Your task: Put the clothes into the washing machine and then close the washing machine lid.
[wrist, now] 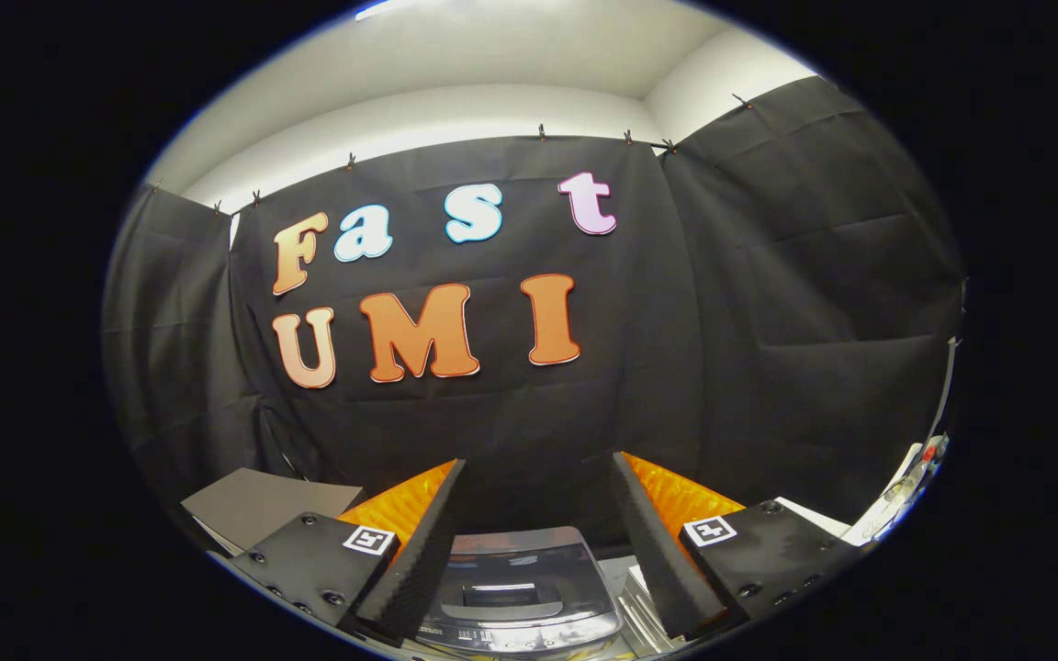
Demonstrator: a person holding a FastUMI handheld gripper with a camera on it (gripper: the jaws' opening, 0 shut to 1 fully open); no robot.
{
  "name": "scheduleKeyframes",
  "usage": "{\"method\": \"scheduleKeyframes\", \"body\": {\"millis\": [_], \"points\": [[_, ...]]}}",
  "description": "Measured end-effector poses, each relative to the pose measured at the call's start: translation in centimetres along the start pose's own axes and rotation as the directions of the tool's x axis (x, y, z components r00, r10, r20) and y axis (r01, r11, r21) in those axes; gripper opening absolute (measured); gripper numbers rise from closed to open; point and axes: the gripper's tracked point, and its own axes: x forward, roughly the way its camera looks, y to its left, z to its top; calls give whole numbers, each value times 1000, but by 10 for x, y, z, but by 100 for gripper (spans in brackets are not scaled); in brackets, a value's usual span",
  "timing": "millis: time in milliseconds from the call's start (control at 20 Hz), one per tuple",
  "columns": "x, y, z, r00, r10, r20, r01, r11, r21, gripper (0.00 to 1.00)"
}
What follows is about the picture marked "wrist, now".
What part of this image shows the white flat panel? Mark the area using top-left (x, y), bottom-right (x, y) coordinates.
top-left (772, 496), bottom-right (853, 540)

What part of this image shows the grey hanging strap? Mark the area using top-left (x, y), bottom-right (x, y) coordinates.
top-left (936, 335), bottom-right (963, 434)

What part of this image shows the grey flat board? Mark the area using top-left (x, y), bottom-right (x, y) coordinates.
top-left (180, 466), bottom-right (365, 552)

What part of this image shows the stack of white paper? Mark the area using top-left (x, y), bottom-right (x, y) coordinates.
top-left (619, 558), bottom-right (682, 655)

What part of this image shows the row of black backdrop clips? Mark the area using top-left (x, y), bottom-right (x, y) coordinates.
top-left (149, 92), bottom-right (755, 217)

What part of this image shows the white plastic bag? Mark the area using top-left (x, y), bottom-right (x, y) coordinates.
top-left (846, 443), bottom-right (925, 548)

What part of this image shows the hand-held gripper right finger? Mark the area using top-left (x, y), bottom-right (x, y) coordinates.
top-left (612, 451), bottom-right (872, 644)

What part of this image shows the black backdrop cloth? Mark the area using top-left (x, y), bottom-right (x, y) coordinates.
top-left (102, 75), bottom-right (969, 552)

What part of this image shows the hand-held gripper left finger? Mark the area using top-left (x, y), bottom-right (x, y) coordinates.
top-left (226, 458), bottom-right (467, 646)

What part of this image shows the grey top-load washing machine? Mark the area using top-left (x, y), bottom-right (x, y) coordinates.
top-left (414, 526), bottom-right (626, 660)

